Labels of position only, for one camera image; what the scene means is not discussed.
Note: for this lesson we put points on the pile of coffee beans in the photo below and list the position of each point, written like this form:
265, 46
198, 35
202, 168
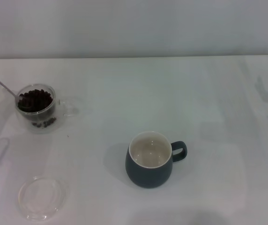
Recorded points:
39, 100

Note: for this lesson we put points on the clear glass saucer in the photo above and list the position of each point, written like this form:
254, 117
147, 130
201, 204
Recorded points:
42, 199

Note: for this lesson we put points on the dark green ceramic mug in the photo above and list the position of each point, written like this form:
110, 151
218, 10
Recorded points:
145, 175

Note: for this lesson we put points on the clear double-wall glass cup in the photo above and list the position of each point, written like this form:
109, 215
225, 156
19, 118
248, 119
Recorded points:
56, 110

